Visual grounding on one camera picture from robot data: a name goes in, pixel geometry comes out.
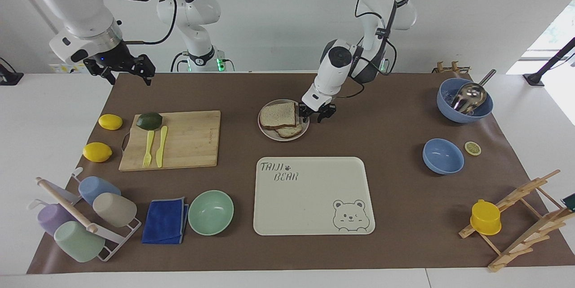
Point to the green cup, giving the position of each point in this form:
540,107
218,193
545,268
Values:
78,242

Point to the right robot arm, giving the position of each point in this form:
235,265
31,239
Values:
76,5

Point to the small bread slice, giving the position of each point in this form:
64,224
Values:
291,132

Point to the cream tray with bear print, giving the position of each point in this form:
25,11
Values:
310,198

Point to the large blue bowl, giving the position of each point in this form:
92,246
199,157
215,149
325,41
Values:
444,108

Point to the yellow plastic fork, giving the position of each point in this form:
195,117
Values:
148,148

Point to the yellow cup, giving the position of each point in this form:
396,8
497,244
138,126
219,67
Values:
486,218

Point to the green bowl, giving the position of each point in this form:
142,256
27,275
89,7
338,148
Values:
211,212

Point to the dark green object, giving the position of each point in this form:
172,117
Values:
569,202

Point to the lemon slice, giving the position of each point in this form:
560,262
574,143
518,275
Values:
472,148

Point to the blue cup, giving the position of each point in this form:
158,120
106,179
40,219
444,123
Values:
99,188

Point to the wooden dish rack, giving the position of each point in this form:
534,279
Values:
525,238

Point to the small blue bowl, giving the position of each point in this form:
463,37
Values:
443,157

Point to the metal scoop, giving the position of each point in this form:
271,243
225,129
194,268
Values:
469,97

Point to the wooden cutting board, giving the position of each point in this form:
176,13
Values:
188,142

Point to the grey round plate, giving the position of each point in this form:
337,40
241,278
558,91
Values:
306,130

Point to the white cup rack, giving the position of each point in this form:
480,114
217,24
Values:
67,205

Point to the beige cup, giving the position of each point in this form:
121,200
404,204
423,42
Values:
116,209

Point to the yellow plastic knife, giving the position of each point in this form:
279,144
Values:
161,148

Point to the blue folded cloth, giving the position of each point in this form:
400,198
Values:
164,221

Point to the black stand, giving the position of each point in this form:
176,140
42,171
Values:
550,61
10,77

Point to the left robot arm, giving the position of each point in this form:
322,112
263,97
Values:
337,65

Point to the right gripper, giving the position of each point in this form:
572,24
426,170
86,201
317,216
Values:
114,58

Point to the large bread slice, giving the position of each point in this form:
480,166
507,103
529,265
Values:
277,115

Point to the small wooden holder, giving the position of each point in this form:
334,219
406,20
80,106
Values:
451,68

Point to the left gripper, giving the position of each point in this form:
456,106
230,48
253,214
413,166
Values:
318,110

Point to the purple cup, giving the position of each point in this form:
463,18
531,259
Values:
51,218

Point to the yellow lemon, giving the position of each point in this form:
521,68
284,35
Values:
110,121
97,152

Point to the green avocado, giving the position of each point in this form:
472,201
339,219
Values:
149,121

